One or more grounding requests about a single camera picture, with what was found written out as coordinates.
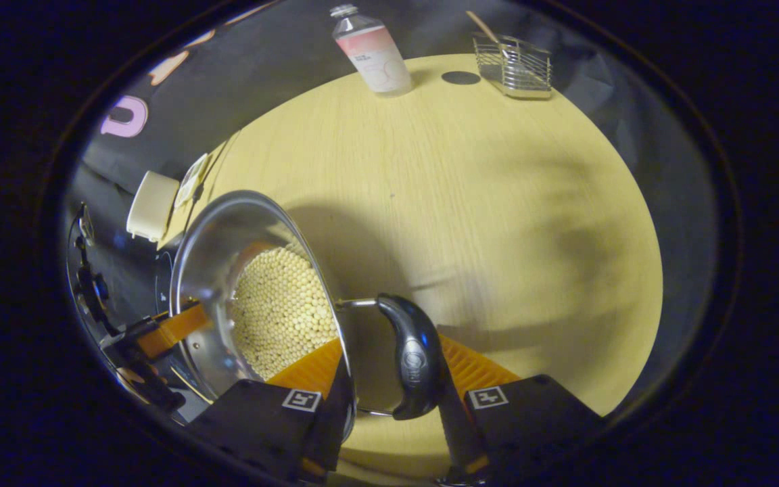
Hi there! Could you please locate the steel pot with black handles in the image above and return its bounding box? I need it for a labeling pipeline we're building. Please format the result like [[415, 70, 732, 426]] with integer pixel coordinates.
[[168, 189, 448, 421]]

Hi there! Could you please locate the wire mesh utensil holder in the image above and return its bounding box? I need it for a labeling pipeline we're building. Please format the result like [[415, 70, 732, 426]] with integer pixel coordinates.
[[472, 32, 554, 100]]

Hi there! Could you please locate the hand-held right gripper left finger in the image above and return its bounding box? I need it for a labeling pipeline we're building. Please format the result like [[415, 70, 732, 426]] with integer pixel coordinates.
[[187, 338, 356, 484]]

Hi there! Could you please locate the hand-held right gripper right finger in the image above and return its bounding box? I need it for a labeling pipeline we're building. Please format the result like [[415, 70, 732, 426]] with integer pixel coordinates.
[[437, 335, 603, 484]]

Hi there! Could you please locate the pile of yellow soybeans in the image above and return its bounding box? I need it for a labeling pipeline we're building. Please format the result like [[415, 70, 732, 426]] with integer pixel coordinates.
[[229, 247, 339, 381]]

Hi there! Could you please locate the clear bottle with pink label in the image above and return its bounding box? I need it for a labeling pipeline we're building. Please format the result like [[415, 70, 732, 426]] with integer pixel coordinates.
[[331, 3, 414, 97]]

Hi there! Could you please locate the white toaster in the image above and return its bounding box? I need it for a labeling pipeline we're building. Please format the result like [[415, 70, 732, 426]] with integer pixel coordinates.
[[126, 170, 181, 243]]

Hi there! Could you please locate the black induction cooktop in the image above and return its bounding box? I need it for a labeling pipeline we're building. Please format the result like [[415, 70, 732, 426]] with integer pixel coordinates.
[[154, 249, 175, 317]]

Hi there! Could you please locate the wooden stick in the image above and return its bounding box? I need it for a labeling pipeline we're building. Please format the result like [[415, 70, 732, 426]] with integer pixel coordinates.
[[465, 10, 509, 58]]

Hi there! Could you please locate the black backdrop cloth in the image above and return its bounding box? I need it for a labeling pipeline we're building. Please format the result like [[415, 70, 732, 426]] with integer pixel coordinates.
[[65, 0, 725, 413]]

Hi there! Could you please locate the white divided dish of beans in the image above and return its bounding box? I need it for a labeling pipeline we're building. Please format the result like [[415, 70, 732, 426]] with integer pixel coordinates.
[[174, 153, 211, 209]]

